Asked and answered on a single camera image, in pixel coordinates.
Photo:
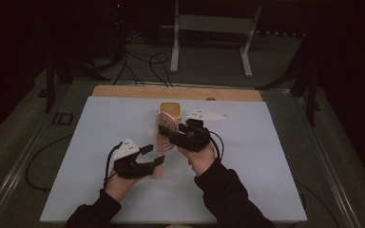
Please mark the pink hairbrush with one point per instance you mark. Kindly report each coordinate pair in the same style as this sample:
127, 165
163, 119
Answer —
163, 144

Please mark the white metal stand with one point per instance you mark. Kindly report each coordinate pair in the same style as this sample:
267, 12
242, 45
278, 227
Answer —
215, 25

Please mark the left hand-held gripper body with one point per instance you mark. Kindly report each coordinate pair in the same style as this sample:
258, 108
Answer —
126, 158

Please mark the person's left hand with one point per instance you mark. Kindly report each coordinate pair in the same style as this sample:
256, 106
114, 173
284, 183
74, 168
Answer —
119, 186

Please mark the beige square wooden cup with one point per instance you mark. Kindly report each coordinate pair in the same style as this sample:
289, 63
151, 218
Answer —
172, 109

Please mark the black metal stand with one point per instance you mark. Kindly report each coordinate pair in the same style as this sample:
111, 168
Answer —
52, 82
309, 85

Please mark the white table cover sheet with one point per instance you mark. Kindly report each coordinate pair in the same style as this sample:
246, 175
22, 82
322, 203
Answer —
250, 164

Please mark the person's right hand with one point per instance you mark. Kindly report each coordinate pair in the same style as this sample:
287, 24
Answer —
201, 160

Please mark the black floor bracket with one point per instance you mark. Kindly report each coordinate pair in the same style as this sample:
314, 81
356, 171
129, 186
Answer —
62, 118

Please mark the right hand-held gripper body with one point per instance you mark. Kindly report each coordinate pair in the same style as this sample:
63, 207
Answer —
193, 137

